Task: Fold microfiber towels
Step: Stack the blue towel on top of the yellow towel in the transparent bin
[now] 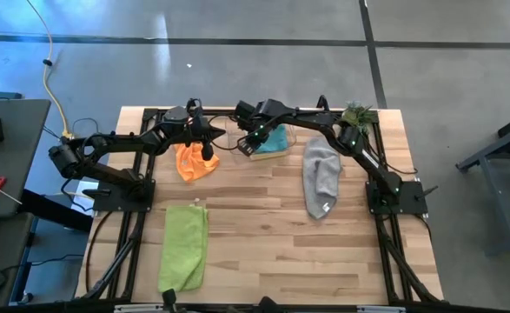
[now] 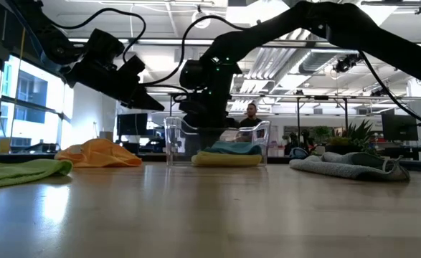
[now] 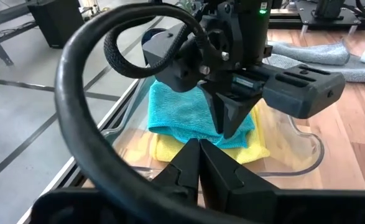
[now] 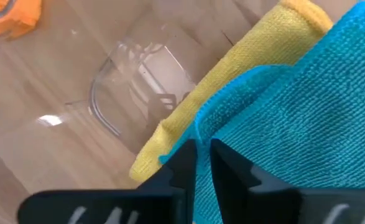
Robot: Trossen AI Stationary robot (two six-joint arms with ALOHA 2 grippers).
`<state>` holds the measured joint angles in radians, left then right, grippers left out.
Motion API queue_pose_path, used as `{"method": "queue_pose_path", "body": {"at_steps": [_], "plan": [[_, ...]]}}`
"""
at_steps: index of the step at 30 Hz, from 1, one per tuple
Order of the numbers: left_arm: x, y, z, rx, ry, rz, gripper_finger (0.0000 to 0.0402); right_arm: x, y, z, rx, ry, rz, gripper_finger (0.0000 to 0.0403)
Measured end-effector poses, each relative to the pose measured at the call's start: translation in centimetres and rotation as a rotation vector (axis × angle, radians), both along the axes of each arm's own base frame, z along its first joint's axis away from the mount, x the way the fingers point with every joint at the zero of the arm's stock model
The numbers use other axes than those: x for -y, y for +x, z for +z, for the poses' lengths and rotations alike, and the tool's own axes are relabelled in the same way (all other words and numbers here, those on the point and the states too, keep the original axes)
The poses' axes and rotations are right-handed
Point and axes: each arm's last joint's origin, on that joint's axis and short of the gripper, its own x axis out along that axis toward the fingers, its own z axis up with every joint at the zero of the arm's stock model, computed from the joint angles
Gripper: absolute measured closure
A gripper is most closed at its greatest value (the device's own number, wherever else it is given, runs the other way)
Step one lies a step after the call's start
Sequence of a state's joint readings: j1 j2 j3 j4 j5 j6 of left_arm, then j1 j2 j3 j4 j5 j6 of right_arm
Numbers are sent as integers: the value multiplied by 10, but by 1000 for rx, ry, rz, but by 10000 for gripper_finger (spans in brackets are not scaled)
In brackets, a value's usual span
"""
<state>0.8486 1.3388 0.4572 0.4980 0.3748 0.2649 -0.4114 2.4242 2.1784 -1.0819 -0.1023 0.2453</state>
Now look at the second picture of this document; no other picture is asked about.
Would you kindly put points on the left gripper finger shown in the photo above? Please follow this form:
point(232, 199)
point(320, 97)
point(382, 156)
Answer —
point(142, 100)

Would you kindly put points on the teal microfiber towel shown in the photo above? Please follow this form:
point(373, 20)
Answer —
point(235, 147)

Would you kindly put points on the yellow microfiber towel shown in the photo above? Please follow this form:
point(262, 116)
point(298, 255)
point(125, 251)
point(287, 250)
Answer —
point(228, 160)

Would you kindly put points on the grey microfiber towel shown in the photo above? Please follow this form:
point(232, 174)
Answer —
point(339, 168)

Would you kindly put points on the black background robot arm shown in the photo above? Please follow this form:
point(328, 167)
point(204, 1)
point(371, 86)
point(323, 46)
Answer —
point(305, 138)

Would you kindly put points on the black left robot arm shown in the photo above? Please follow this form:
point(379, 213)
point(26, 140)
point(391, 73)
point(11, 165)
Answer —
point(57, 50)

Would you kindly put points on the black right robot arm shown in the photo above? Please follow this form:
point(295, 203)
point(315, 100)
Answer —
point(339, 25)

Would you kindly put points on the orange microfiber towel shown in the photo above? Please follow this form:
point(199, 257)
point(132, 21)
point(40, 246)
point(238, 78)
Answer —
point(99, 154)

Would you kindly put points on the green microfiber towel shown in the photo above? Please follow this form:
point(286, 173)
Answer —
point(16, 173)

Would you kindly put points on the black computer monitor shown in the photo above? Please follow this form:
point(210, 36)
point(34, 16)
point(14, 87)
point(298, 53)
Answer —
point(132, 124)
point(399, 127)

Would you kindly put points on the clear plastic bin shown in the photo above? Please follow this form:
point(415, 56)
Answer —
point(176, 143)

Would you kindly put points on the person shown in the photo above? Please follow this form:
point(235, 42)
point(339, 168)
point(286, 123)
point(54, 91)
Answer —
point(251, 116)

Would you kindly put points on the small beige box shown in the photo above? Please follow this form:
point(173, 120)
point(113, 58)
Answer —
point(107, 136)

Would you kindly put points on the blue white rounded object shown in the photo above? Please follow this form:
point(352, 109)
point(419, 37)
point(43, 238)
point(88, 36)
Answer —
point(298, 153)

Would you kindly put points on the yellow container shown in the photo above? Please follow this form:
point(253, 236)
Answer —
point(5, 146)

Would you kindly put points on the small potted green plant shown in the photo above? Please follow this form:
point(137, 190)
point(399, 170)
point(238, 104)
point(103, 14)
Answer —
point(353, 138)

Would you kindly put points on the black background gantry frame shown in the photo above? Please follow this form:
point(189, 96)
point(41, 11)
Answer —
point(346, 114)
point(170, 107)

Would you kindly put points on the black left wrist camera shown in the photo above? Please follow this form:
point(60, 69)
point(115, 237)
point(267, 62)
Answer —
point(104, 44)

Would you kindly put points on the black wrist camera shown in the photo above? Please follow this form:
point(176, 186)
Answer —
point(194, 75)
point(104, 44)

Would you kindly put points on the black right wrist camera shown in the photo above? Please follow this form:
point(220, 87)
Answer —
point(194, 75)

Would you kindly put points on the black aluminium rail frame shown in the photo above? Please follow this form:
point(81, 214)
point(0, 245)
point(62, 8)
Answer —
point(23, 156)

